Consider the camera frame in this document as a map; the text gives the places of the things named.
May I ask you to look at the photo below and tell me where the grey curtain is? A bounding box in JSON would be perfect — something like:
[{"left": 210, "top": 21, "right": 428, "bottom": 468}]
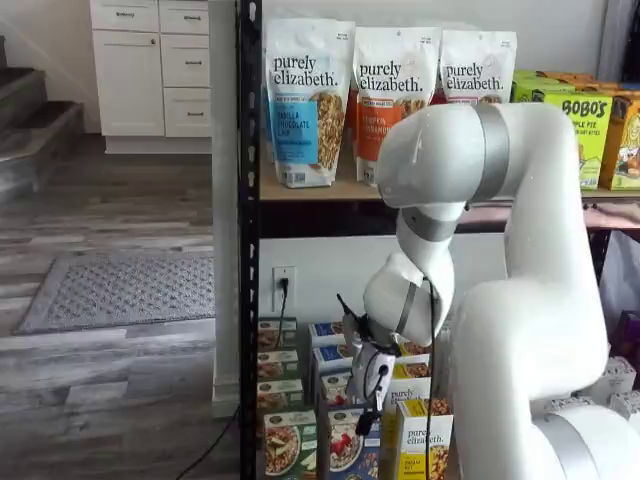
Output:
[{"left": 596, "top": 0, "right": 640, "bottom": 87}]

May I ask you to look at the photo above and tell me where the white wall outlet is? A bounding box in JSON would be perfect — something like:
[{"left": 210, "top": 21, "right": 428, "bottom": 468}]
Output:
[{"left": 271, "top": 265, "right": 298, "bottom": 314}]

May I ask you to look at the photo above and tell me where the green Bobo's apple pie box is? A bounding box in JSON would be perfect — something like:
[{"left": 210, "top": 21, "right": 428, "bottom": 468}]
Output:
[
  {"left": 511, "top": 69, "right": 577, "bottom": 105},
  {"left": 543, "top": 91, "right": 614, "bottom": 192}
]

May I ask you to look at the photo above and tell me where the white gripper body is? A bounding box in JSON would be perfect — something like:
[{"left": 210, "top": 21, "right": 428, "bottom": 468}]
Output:
[{"left": 349, "top": 338, "right": 401, "bottom": 402}]

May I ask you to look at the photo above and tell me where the orange granola bag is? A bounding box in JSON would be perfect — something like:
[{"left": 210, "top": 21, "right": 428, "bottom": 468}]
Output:
[
  {"left": 345, "top": 88, "right": 363, "bottom": 165},
  {"left": 352, "top": 26, "right": 442, "bottom": 189}
]

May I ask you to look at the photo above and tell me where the wooden shelf board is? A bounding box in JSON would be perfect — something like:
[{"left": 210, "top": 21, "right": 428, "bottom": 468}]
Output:
[{"left": 259, "top": 144, "right": 640, "bottom": 203}]

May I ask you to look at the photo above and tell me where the black plug with cord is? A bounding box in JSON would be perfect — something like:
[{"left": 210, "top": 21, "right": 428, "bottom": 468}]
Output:
[{"left": 276, "top": 277, "right": 292, "bottom": 352}]

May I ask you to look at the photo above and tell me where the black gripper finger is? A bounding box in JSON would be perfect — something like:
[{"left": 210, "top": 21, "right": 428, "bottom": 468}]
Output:
[{"left": 355, "top": 386, "right": 388, "bottom": 436}]

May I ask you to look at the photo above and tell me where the white plastic bag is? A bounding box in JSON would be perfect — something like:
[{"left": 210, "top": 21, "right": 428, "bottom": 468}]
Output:
[{"left": 598, "top": 230, "right": 640, "bottom": 322}]

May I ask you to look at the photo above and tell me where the purple package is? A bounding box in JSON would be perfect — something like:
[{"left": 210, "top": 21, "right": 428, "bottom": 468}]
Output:
[{"left": 606, "top": 309, "right": 640, "bottom": 358}]

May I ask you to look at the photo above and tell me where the carpeted staircase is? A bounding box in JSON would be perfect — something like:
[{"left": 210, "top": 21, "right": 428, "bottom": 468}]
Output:
[{"left": 0, "top": 33, "right": 87, "bottom": 202}]

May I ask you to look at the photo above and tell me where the grey patterned doormat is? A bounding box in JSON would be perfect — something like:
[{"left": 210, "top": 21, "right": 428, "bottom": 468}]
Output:
[{"left": 13, "top": 251, "right": 217, "bottom": 336}]

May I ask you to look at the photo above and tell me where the black metal shelf rack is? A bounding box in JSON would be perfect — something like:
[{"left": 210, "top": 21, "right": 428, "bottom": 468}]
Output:
[{"left": 235, "top": 0, "right": 640, "bottom": 480}]

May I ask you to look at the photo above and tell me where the blue granola bag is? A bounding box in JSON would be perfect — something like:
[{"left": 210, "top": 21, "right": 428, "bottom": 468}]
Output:
[
  {"left": 264, "top": 17, "right": 357, "bottom": 190},
  {"left": 260, "top": 83, "right": 278, "bottom": 164}
]

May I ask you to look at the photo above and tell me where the long black power cable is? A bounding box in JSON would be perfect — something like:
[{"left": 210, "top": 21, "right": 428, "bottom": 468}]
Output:
[{"left": 174, "top": 399, "right": 242, "bottom": 480}]

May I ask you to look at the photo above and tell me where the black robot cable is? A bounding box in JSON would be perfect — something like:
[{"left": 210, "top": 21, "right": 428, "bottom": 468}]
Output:
[{"left": 335, "top": 276, "right": 442, "bottom": 480}]

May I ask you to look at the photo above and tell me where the white organic pantry box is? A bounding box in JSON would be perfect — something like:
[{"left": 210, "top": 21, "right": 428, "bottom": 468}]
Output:
[
  {"left": 608, "top": 388, "right": 640, "bottom": 422},
  {"left": 541, "top": 396, "right": 582, "bottom": 413},
  {"left": 589, "top": 354, "right": 639, "bottom": 402}
]

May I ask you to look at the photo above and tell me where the green oatmeal box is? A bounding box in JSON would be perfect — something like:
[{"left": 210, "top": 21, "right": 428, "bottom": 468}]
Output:
[
  {"left": 262, "top": 409, "right": 319, "bottom": 480},
  {"left": 256, "top": 348, "right": 301, "bottom": 383},
  {"left": 256, "top": 316, "right": 299, "bottom": 352},
  {"left": 256, "top": 377, "right": 306, "bottom": 414}
]

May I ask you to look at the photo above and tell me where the yellow Bobo's oat bites box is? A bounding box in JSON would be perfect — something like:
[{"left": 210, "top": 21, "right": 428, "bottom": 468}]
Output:
[
  {"left": 598, "top": 94, "right": 640, "bottom": 192},
  {"left": 538, "top": 70, "right": 640, "bottom": 100}
]

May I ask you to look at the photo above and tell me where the yellow and white granola box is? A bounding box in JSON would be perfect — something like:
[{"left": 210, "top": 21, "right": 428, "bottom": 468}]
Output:
[
  {"left": 381, "top": 398, "right": 456, "bottom": 480},
  {"left": 396, "top": 340, "right": 433, "bottom": 367},
  {"left": 389, "top": 361, "right": 433, "bottom": 409}
]

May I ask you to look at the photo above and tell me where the white kitchen cabinet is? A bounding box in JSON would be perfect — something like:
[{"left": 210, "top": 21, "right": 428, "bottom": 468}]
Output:
[{"left": 89, "top": 0, "right": 214, "bottom": 156}]

